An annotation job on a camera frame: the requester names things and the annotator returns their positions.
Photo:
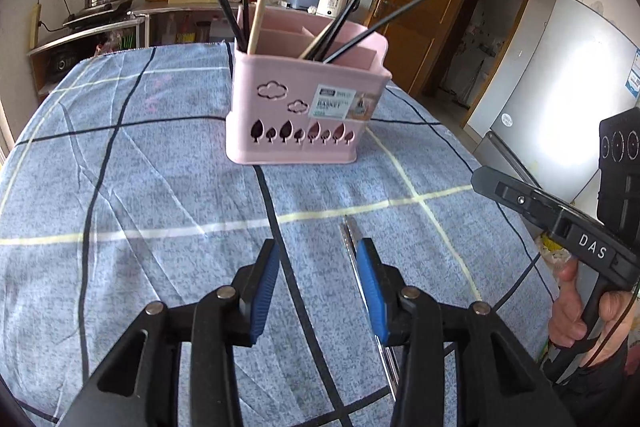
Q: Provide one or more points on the steel kitchen shelf table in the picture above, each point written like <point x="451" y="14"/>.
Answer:
<point x="165" y="24"/>

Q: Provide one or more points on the black induction cooker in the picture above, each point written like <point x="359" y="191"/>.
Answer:
<point x="100" y="15"/>

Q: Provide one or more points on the blue plaid tablecloth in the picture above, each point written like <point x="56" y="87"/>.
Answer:
<point x="119" y="193"/>

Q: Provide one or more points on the pink utensil basket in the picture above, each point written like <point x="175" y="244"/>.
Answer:
<point x="288" y="110"/>

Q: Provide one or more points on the small steel side shelf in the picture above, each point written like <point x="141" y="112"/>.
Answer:
<point x="52" y="61"/>

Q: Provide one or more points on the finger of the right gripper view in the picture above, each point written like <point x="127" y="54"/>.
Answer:
<point x="538" y="207"/>

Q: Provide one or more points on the white refrigerator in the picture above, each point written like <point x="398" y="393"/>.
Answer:
<point x="583" y="70"/>

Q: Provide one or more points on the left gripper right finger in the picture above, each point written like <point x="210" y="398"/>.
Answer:
<point x="498" y="382"/>

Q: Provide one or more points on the right hand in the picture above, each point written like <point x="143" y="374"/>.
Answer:
<point x="616" y="309"/>

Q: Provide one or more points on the power strip on wall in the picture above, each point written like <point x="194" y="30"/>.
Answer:
<point x="34" y="23"/>

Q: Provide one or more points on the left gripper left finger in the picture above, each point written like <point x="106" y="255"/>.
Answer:
<point x="137" y="383"/>

